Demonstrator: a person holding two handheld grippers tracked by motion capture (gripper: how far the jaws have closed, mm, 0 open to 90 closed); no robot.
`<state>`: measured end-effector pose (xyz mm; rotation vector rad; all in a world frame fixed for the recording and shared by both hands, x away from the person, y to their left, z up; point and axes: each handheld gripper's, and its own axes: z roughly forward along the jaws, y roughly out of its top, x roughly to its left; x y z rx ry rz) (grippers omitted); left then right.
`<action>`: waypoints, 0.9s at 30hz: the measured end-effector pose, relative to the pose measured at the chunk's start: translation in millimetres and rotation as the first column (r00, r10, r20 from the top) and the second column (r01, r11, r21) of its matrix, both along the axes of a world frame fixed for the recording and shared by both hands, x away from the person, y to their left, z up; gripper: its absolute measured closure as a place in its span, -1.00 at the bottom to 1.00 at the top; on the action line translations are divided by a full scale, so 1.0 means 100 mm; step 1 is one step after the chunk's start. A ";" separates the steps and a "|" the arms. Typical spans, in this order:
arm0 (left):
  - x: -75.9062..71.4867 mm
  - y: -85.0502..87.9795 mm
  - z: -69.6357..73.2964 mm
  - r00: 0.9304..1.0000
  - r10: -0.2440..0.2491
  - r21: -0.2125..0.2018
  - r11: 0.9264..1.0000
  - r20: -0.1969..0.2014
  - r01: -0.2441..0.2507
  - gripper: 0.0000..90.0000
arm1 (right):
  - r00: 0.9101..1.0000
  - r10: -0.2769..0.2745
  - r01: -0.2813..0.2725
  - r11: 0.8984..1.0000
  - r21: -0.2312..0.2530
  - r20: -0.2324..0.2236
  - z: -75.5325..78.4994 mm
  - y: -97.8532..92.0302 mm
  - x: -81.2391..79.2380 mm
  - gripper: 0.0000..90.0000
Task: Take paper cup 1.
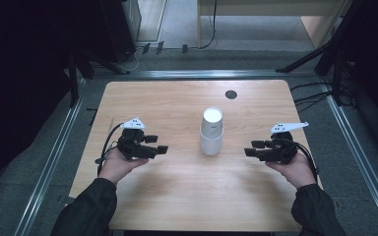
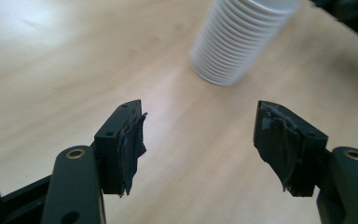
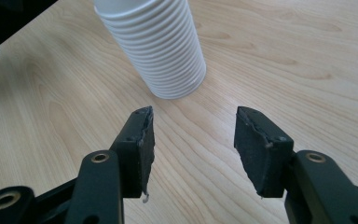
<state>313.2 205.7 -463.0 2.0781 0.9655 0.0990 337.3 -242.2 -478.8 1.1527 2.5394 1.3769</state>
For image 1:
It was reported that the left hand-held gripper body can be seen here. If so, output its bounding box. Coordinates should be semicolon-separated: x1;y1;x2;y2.
117;117;147;161

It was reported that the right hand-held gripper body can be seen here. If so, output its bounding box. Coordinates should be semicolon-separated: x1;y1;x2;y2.
259;121;309;165

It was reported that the person's right hand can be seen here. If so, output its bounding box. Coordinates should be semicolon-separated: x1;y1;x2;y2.
265;150;318;190

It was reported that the person's left hand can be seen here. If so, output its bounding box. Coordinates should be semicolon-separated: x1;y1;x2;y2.
97;147;150;186

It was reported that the black tape strip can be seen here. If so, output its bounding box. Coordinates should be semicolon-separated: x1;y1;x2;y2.
86;107;98;127

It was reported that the black metal stand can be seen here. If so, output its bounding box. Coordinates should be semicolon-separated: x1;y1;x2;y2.
66;48;131;107

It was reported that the black tripod stand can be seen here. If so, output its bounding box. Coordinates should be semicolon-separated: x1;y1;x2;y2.
275;0;362;107

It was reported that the black cabinet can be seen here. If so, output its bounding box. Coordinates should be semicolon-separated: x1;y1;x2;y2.
99;0;142;65

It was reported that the light wooden desk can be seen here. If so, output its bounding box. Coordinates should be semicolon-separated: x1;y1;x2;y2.
196;0;353;49

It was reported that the right hand-held gripper cable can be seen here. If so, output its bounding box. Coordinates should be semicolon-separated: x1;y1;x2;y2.
284;137;319;185

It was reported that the black floor cable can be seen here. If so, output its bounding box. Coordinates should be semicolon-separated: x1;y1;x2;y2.
289;82;326;92
293;91;334;114

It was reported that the long metal floor rail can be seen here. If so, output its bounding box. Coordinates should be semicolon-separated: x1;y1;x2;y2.
13;78;87;236
319;82;378;236
92;69;318;81

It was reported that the white floor cable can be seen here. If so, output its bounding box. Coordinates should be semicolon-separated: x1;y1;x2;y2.
119;45;146;72

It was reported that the hanging black cable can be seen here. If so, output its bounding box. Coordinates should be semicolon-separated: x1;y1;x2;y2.
198;0;219;50

